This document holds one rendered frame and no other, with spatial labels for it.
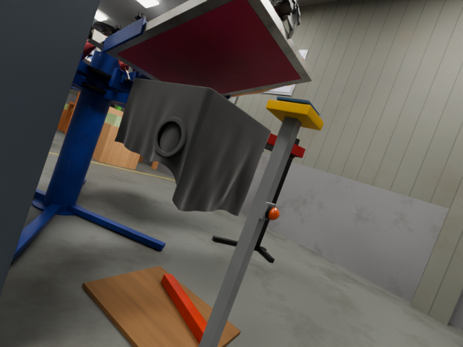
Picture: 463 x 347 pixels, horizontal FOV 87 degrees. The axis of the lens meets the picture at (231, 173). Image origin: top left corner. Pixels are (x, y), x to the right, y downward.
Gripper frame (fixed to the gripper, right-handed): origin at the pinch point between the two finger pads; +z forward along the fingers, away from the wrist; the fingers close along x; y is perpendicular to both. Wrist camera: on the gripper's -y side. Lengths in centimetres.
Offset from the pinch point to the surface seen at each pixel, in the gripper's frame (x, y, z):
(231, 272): -1, 15, 84
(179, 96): -26.7, 22.9, 29.4
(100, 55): -133, 9, -23
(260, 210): 6, 15, 65
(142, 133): -47, 22, 41
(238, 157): -16.6, -3.5, 45.6
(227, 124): -14.0, 9.9, 36.4
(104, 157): -378, -127, 17
